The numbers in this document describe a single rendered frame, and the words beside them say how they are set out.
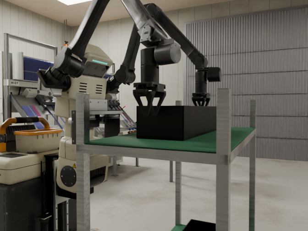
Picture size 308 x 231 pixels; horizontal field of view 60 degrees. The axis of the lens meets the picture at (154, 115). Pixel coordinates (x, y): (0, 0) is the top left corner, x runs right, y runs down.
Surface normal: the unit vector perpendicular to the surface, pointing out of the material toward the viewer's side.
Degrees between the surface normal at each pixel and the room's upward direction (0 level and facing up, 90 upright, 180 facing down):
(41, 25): 90
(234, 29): 90
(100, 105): 90
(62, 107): 90
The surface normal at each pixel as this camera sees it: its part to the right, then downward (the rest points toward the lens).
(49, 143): 0.90, 0.05
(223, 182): -0.42, 0.03
